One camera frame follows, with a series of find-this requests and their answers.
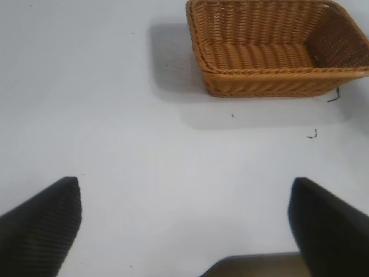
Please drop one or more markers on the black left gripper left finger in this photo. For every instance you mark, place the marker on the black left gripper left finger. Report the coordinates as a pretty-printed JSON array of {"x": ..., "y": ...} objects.
[{"x": 37, "y": 231}]

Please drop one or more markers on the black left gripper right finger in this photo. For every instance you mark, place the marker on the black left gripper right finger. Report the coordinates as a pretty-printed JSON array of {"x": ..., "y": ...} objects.
[{"x": 328, "y": 231}]

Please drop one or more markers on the brown woven wicker basket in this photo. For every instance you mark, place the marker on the brown woven wicker basket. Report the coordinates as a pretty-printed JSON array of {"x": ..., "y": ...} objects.
[{"x": 259, "y": 57}]

